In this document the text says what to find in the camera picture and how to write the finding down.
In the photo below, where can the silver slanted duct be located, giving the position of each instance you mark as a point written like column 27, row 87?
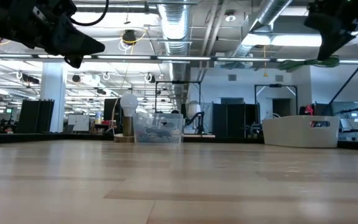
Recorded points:
column 259, row 25

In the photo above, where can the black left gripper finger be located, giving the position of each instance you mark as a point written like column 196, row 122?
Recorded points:
column 73, row 62
column 73, row 40

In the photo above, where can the red object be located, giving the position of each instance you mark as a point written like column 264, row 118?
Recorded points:
column 309, row 110

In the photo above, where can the grey computer monitor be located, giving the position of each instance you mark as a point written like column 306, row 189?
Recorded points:
column 346, row 107

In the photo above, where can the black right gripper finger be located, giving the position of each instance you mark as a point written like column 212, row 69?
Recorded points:
column 328, row 37

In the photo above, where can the black round ceiling device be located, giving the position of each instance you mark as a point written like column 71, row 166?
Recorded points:
column 129, row 36

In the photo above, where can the black rig frame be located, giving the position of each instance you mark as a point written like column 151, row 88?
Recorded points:
column 179, row 82
column 275, row 85

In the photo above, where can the black background robot arm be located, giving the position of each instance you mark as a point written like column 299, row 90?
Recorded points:
column 199, row 115

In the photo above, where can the silver ventilation duct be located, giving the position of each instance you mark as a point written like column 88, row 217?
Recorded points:
column 174, row 25

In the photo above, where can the person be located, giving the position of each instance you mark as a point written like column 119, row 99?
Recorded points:
column 176, row 111

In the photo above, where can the black partition panels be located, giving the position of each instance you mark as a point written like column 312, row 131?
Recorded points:
column 235, row 119
column 34, row 116

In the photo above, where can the clear plastic bin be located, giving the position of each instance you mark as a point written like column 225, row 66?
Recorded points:
column 172, row 119

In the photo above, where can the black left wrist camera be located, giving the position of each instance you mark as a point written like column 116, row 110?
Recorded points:
column 57, row 6

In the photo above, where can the white board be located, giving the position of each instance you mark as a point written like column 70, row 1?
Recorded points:
column 79, row 123

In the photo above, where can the white bulb wooden lamp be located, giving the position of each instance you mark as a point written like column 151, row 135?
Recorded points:
column 128, row 104

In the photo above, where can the white plastic bin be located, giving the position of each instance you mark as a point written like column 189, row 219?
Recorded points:
column 291, row 133

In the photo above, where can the white square column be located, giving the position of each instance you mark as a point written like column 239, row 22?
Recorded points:
column 53, row 93

